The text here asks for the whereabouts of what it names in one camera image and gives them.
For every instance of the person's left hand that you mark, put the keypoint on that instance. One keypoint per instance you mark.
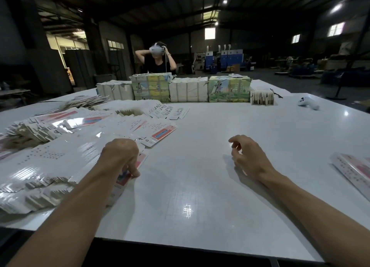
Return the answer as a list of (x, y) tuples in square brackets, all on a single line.
[(118, 157)]

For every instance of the person's right hand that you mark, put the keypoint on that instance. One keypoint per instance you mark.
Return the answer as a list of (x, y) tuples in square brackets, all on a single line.
[(251, 160)]

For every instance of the pile of carton blanks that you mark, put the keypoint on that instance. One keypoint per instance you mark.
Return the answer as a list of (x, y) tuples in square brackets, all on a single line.
[(52, 154)]

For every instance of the person's right forearm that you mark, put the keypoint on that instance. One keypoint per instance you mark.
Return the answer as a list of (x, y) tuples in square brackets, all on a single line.
[(321, 217)]

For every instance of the person's left forearm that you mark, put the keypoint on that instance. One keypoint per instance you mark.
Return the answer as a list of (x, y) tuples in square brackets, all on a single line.
[(63, 223)]

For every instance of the small beige card stack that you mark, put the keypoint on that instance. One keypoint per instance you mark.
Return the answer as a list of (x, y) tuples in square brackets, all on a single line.
[(262, 98)]

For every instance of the pile of grey flat sheets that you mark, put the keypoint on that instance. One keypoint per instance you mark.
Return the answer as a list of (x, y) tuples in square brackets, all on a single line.
[(84, 102)]

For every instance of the row of white cartons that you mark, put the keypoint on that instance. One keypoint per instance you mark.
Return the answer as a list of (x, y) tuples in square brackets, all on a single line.
[(114, 91), (188, 90)]

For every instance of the small black tool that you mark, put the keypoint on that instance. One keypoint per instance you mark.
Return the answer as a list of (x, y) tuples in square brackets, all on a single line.
[(276, 93)]

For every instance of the green printed carton bundle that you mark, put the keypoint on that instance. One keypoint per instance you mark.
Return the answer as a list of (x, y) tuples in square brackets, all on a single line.
[(229, 89)]

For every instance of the green yellow carton bundle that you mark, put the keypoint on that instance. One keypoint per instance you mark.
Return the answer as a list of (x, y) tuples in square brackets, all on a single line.
[(150, 88)]

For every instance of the grey crate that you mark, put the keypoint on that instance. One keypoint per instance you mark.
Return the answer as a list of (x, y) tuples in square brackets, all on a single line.
[(106, 78)]

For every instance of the small white object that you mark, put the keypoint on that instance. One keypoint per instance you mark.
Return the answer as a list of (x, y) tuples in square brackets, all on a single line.
[(308, 102)]

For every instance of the dark grey cabinet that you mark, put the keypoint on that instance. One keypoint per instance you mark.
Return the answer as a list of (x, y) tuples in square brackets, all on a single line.
[(80, 70)]

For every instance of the blue machine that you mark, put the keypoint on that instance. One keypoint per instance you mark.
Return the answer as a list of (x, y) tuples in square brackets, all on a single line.
[(230, 60)]

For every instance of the white headset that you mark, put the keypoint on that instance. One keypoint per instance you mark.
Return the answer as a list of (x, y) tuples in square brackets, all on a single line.
[(156, 50)]

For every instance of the blue bins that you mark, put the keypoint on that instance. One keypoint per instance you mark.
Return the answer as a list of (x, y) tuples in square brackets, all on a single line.
[(332, 77)]

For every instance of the black floor stand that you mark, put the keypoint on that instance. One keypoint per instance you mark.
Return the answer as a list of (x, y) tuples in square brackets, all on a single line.
[(342, 78)]

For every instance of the square bright window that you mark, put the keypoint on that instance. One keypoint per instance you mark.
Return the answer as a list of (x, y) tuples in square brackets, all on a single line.
[(210, 33)]

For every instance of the small wall window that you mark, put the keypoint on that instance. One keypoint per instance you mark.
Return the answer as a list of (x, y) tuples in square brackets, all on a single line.
[(295, 39)]

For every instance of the double wall window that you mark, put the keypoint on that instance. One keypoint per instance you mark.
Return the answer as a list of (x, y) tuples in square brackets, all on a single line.
[(336, 29)]

